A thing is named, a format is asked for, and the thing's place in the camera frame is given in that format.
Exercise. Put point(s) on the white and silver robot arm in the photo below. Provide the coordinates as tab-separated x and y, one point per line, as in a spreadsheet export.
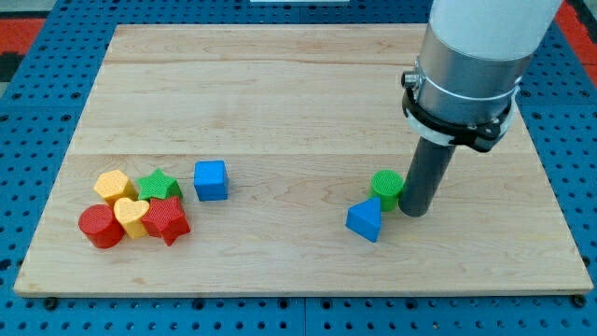
461	90

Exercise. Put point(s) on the blue triangle block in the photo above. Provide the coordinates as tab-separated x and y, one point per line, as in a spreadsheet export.
365	219

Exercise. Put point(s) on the blue cube block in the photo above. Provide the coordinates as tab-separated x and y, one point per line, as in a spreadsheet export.
211	181

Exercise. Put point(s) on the green cylinder block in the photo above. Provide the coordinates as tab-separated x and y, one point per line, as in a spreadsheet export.
386	185

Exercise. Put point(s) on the light wooden board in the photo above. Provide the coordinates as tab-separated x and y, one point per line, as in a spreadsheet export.
302	116

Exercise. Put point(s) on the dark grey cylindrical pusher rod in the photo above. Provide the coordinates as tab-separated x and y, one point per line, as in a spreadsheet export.
427	168

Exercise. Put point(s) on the green star block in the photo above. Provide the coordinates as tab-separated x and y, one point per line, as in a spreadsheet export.
158	185

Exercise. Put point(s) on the red star block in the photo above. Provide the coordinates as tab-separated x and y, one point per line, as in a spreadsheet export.
166	219

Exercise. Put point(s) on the yellow heart block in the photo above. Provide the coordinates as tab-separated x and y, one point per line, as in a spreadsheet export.
129	215

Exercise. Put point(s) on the yellow hexagon block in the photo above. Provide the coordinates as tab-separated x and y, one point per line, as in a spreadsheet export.
114	185

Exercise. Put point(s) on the red cylinder block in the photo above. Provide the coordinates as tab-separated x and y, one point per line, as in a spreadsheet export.
100	226

